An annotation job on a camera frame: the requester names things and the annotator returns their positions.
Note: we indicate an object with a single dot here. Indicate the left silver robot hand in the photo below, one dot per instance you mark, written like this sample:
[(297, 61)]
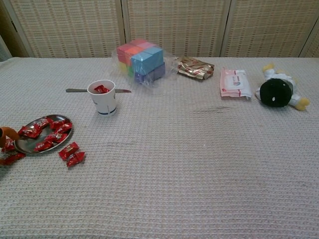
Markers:
[(8, 132)]

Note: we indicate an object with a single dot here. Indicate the small steel plate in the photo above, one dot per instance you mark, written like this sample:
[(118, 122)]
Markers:
[(27, 145)]

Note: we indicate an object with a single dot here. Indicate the steel butter knife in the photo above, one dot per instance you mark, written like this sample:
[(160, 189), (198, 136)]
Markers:
[(74, 90)]

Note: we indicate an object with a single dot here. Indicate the white paper cup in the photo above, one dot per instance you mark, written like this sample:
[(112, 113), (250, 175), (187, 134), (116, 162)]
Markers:
[(104, 104)]

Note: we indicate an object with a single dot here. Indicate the brown wooden panel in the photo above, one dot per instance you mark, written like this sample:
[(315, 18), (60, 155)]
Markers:
[(15, 32)]

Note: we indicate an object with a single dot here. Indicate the woven folding screen panel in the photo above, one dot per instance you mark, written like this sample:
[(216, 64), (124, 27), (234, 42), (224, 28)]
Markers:
[(69, 27), (269, 25), (314, 49), (179, 25)]

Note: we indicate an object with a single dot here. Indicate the bagged coloured foam cubes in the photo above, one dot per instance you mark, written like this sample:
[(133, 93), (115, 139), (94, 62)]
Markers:
[(147, 62)]

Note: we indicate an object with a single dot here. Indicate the white woven tablecloth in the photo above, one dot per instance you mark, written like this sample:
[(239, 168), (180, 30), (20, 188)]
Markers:
[(174, 161)]

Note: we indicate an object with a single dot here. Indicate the gold foil snack packet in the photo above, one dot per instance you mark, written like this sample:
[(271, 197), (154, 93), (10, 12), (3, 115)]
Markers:
[(194, 68)]

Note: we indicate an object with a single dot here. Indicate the pink wet wipes pack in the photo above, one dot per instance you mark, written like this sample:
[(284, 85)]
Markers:
[(234, 84)]

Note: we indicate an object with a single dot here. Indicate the black-haired plush doll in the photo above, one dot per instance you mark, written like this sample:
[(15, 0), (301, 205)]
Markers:
[(274, 93)]

